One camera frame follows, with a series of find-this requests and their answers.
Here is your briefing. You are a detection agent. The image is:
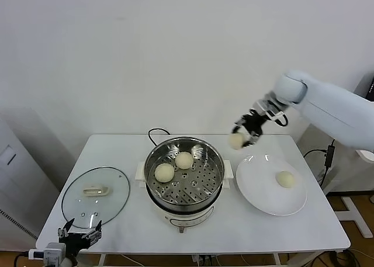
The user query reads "stainless steel steamer basket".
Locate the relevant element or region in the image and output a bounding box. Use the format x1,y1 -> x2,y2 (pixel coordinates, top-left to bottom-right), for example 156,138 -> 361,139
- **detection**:
144,136 -> 226,208

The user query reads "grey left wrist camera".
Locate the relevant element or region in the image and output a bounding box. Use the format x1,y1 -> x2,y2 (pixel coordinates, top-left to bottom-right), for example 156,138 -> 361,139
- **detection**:
28,242 -> 67,265

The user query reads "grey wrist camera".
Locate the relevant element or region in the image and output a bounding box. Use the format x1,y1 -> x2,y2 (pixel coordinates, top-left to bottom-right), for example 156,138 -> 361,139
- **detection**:
253,99 -> 286,121
28,242 -> 67,265

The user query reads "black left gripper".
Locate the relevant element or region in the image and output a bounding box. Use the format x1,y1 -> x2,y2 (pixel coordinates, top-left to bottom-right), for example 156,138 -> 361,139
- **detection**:
57,219 -> 103,259

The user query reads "black cooker power cord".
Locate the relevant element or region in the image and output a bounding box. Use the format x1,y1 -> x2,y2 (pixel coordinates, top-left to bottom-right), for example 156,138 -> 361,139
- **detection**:
148,128 -> 171,148

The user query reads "dark laptop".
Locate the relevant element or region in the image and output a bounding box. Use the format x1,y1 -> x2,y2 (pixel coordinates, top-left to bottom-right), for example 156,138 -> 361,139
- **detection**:
366,75 -> 374,100

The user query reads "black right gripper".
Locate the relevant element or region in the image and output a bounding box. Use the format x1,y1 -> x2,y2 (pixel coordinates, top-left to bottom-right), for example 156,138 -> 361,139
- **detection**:
232,109 -> 268,148

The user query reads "cream electric cooker base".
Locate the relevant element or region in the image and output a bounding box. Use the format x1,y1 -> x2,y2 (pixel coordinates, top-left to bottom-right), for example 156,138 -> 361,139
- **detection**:
134,160 -> 234,234

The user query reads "white steamed baozi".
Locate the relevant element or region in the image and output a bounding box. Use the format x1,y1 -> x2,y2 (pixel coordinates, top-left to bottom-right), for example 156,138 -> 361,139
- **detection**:
228,132 -> 247,150
154,162 -> 175,183
275,170 -> 295,189
174,152 -> 194,171

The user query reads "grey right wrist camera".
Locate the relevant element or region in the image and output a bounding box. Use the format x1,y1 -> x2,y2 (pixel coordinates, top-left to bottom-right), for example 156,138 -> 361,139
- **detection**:
253,99 -> 286,121

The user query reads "white round plate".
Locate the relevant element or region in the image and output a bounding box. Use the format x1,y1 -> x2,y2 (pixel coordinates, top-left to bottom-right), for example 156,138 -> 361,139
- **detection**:
236,154 -> 308,217

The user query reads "white cabinet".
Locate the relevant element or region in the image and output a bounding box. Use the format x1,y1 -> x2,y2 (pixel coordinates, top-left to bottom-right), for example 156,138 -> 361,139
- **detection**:
0,115 -> 61,241

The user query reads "round glass pot lid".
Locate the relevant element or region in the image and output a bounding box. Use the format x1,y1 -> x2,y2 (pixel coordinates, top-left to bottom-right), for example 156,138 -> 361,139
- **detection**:
61,167 -> 131,229

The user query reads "white power strip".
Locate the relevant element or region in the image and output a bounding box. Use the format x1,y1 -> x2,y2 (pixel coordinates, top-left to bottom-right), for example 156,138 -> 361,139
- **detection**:
191,254 -> 214,264

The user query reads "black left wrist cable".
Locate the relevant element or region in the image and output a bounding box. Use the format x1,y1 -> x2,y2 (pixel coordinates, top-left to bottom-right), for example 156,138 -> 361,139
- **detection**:
14,251 -> 30,267

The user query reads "black cable with adapter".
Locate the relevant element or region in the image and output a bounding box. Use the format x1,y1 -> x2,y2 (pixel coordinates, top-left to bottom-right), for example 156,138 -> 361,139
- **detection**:
302,138 -> 336,189

